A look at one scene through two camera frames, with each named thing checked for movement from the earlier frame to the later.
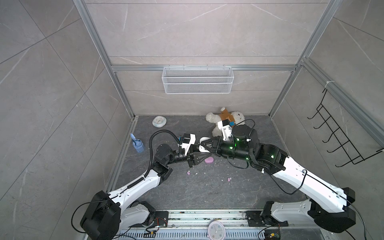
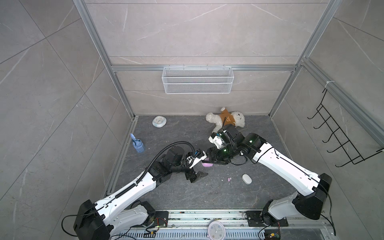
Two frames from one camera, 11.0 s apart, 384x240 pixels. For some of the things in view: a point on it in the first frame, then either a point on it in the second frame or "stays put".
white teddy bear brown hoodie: (235, 118) stays put
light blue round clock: (159, 121) stays put
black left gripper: (192, 158) to (191, 175)
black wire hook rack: (342, 139) stays put
